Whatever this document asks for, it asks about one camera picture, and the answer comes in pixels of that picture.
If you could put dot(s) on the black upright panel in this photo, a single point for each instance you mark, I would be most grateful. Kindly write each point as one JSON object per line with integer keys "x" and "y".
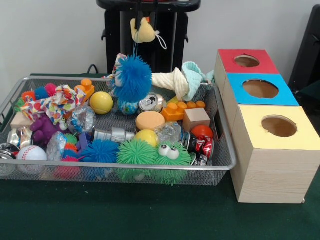
{"x": 307, "y": 45}

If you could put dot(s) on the blue spiky ball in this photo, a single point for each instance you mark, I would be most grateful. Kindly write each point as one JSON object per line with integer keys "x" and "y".
{"x": 101, "y": 150}
{"x": 132, "y": 77}

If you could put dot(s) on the dark green table cloth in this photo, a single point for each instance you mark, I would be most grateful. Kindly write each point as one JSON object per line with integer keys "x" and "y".
{"x": 125, "y": 215}

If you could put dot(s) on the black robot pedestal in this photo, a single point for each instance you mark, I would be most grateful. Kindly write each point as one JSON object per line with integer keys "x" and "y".
{"x": 115, "y": 45}

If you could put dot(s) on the small wooden cube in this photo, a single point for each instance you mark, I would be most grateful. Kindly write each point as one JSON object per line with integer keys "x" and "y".
{"x": 196, "y": 119}

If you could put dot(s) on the blue globe ball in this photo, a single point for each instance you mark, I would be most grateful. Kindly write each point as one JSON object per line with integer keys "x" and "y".
{"x": 128, "y": 106}

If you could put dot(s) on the orange toy building blocks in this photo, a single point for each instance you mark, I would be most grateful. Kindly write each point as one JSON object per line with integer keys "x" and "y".
{"x": 182, "y": 110}

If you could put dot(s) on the green spiky ball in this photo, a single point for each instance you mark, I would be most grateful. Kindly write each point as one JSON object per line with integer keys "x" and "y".
{"x": 136, "y": 151}

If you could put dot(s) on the crushed red soda can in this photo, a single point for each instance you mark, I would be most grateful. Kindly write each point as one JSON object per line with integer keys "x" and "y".
{"x": 200, "y": 146}

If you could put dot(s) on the mint green muslin cloth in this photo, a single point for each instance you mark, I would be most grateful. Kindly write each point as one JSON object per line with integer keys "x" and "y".
{"x": 195, "y": 80}

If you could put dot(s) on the small yellow duck toy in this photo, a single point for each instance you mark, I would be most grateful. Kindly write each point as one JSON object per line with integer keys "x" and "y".
{"x": 145, "y": 31}

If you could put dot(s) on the large yellow ball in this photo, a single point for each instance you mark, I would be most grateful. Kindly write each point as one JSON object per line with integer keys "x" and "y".
{"x": 101, "y": 102}

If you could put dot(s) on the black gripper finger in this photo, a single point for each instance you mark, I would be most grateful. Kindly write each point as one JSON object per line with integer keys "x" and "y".
{"x": 155, "y": 7}
{"x": 138, "y": 12}

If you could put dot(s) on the round orange disc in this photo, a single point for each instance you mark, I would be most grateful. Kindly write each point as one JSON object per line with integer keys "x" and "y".
{"x": 150, "y": 120}

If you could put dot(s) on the green furry googly-eyed toy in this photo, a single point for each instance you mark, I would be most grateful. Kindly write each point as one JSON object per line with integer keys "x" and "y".
{"x": 172, "y": 165}

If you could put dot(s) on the wooden box with three holes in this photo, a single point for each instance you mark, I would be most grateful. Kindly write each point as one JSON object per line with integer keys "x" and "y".
{"x": 275, "y": 165}

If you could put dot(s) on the silver drink can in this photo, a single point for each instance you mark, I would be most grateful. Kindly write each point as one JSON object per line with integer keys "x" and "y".
{"x": 151, "y": 102}

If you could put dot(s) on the shallow clear mesh bin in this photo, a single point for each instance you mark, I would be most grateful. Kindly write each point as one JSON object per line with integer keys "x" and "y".
{"x": 225, "y": 155}

